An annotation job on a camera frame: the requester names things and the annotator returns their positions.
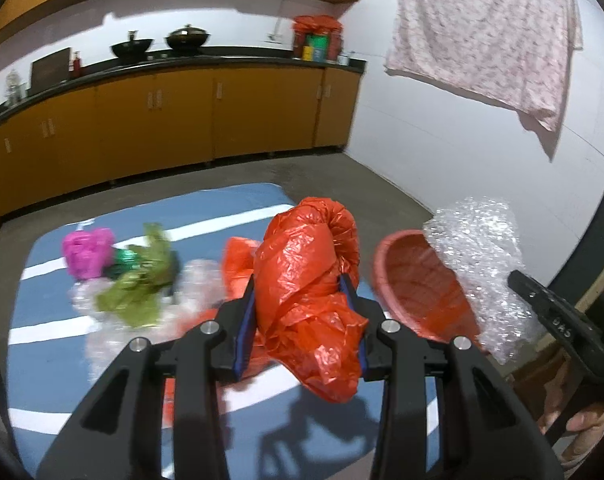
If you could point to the black kitchen countertop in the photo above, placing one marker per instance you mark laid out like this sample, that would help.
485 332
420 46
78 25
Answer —
182 60

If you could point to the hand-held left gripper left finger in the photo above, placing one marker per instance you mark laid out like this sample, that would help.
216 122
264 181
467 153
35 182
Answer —
244 330

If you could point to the red bottle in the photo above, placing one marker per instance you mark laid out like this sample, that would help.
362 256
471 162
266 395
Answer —
76 66

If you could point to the small white cup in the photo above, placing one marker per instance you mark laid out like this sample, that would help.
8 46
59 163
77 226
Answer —
344 59

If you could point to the pink plastic bag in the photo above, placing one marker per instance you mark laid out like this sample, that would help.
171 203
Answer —
87 252

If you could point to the person's right hand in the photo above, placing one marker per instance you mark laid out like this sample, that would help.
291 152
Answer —
587 417

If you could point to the blue striped blanket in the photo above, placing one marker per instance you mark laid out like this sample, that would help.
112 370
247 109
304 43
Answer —
57 350

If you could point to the black wok with lid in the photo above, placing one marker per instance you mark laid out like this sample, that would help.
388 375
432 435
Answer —
187 39

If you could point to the red bag of groceries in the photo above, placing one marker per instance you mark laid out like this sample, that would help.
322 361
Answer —
314 35

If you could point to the white wall socket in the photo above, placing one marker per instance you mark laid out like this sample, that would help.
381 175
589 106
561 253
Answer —
273 37

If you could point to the black open wok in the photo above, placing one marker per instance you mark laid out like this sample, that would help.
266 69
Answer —
131 48

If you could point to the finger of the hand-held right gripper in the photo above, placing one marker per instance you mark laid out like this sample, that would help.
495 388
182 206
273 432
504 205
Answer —
567 327

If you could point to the orange plastic bag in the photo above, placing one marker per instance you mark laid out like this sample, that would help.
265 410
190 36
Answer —
302 285
237 265

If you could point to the olive green plastic bag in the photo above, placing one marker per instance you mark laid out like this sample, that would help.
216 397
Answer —
137 290

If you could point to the shiny green foil wrapper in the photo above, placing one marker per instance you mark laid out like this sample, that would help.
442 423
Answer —
127 260

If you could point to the red plastic basket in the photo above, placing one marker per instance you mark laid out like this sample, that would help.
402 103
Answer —
412 290

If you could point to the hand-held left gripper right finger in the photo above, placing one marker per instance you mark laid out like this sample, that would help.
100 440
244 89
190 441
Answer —
360 345

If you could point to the clear bubble wrap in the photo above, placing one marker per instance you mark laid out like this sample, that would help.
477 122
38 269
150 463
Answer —
477 260

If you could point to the brown cutting board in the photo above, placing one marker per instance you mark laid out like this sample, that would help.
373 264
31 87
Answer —
49 72

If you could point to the clear plastic bag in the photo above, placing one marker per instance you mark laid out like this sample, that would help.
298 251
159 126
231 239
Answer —
197 285

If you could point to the orange lower kitchen cabinets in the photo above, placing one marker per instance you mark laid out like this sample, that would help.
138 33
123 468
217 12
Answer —
182 115

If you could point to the glass jar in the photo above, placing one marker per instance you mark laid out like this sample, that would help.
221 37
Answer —
13 89

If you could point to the pink floral hanging cloth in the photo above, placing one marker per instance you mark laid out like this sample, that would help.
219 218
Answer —
482 35

